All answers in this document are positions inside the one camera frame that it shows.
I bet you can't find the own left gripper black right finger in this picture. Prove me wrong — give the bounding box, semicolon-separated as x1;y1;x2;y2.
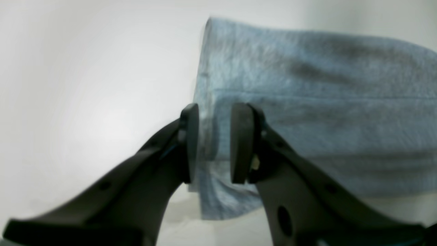
230;102;436;246

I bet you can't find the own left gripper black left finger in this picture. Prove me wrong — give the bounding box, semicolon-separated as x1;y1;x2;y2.
3;103;199;246

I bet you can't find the grey T-shirt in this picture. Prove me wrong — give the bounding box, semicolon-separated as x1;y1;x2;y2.
193;18;437;224

